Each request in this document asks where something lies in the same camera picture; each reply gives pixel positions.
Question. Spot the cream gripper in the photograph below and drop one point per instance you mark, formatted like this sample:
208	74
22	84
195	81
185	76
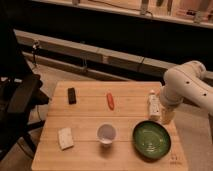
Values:
167	115

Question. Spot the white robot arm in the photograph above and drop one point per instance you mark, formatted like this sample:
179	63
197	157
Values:
185	81

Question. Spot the white glue bottle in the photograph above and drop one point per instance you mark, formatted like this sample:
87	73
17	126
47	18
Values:
154	110

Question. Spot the green bowl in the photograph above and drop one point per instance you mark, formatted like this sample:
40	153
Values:
151	140

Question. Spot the orange carrot-shaped object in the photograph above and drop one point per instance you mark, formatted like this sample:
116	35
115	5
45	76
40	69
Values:
110	101

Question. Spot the wooden board table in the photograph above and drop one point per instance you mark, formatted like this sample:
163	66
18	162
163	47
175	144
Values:
89	127

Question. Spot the white sponge block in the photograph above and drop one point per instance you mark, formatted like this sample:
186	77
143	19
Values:
65	138

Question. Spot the black chair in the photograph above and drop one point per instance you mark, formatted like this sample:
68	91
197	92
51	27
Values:
19	94

